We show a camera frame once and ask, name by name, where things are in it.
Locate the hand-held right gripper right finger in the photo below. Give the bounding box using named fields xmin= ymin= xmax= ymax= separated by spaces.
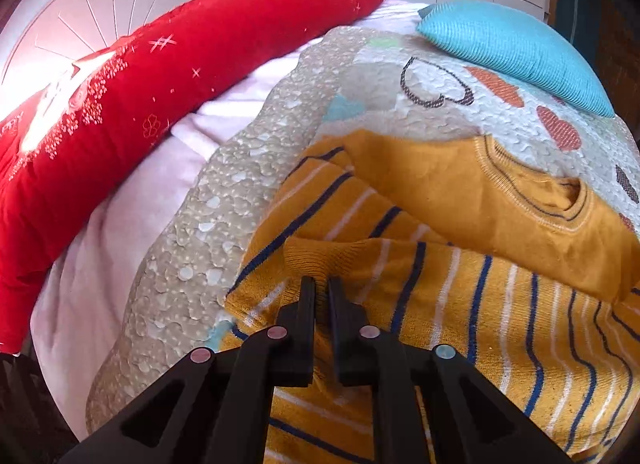
xmin=327 ymin=277 xmax=576 ymax=464

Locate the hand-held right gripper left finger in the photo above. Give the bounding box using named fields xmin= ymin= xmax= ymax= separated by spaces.
xmin=57 ymin=276 xmax=317 ymax=464

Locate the yellow striped knit sweater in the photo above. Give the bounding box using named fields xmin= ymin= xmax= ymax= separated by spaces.
xmin=218 ymin=130 xmax=640 ymax=464

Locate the heart print textured blanket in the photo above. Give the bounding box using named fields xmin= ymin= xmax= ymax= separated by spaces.
xmin=85 ymin=26 xmax=640 ymax=443

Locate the pale pink bed sheet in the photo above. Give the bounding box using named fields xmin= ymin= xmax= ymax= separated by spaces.
xmin=30 ymin=0 xmax=431 ymax=442

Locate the red printed quilt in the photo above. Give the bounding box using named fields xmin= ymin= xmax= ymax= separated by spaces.
xmin=0 ymin=0 xmax=390 ymax=351

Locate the teal ribbed pillow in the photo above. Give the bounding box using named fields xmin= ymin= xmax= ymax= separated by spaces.
xmin=416 ymin=0 xmax=616 ymax=118

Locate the white round headboard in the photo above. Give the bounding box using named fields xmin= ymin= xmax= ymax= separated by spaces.
xmin=0 ymin=0 xmax=211 ymax=110

